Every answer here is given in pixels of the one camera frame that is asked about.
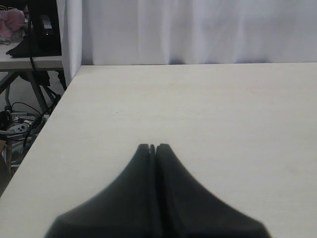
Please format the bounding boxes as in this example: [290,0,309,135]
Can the grey side table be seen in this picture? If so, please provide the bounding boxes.
[0,52,63,112]

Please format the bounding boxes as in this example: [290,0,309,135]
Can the black device on side table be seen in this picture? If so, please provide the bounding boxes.
[27,0,61,56]

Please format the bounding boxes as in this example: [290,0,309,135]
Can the white backdrop curtain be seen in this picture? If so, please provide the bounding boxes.
[57,0,317,81]

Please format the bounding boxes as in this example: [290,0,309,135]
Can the white power strip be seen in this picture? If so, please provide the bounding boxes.
[7,122,31,135]

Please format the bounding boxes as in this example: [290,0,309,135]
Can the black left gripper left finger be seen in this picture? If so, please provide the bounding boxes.
[46,144,161,238]

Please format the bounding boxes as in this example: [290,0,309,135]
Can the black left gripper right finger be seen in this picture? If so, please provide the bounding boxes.
[155,144,270,238]

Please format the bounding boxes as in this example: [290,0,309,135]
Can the black cloth on side table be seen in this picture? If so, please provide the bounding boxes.
[6,36,43,58]

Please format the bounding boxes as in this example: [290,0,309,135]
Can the black cables on floor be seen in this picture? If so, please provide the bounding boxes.
[0,86,61,154]

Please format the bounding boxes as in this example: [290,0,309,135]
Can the pink plush toy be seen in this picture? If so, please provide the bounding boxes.
[0,9,25,38]

